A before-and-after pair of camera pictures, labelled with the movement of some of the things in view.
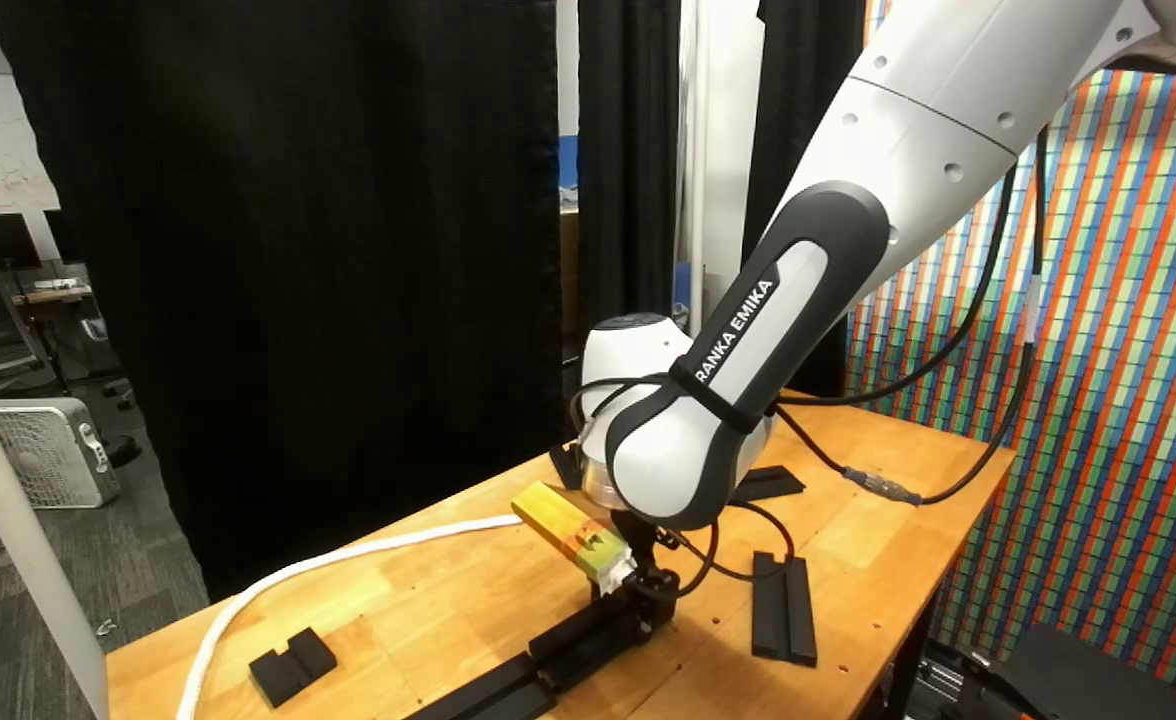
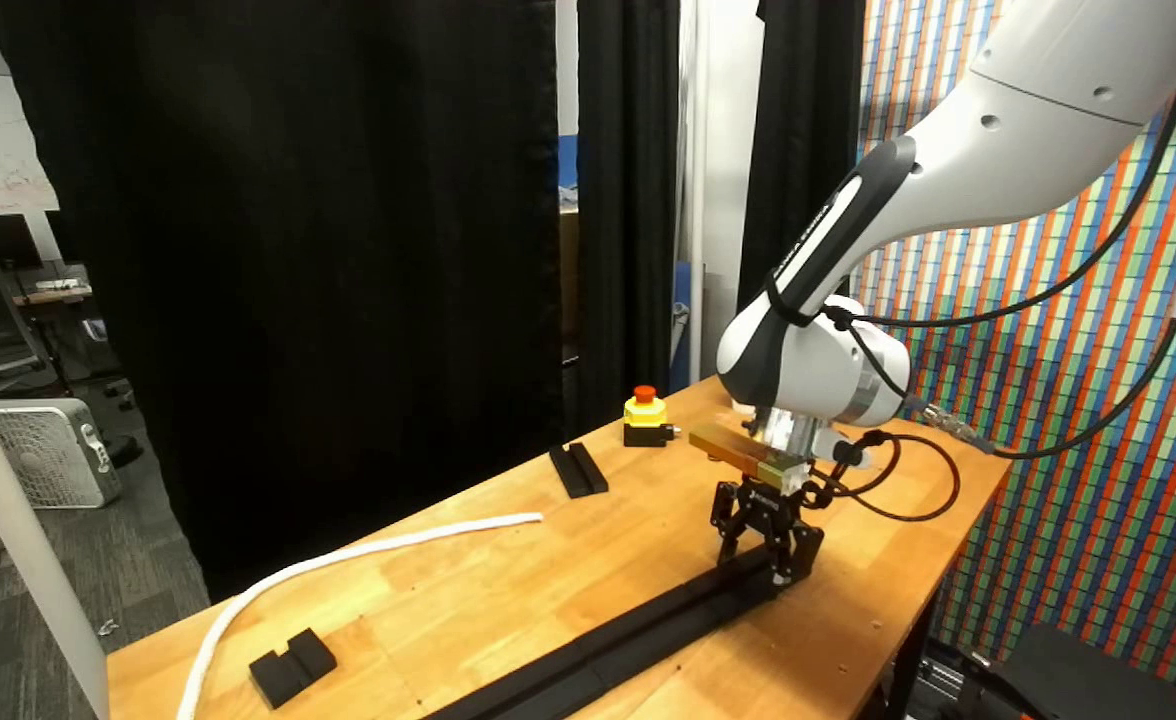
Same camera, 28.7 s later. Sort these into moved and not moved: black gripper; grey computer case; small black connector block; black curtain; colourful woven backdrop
Moved: black gripper
Not moved: black curtain; colourful woven backdrop; grey computer case; small black connector block
